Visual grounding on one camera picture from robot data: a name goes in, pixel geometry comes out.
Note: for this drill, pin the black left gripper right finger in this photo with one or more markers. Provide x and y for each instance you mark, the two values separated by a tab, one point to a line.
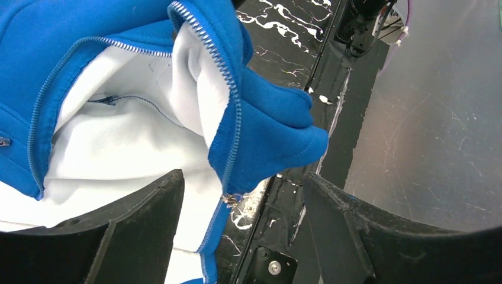
357	242

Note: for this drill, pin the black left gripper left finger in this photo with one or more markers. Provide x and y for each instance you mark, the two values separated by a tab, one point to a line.
127	241

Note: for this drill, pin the blue zip jacket white lining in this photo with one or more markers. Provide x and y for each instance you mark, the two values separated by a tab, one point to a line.
101	98

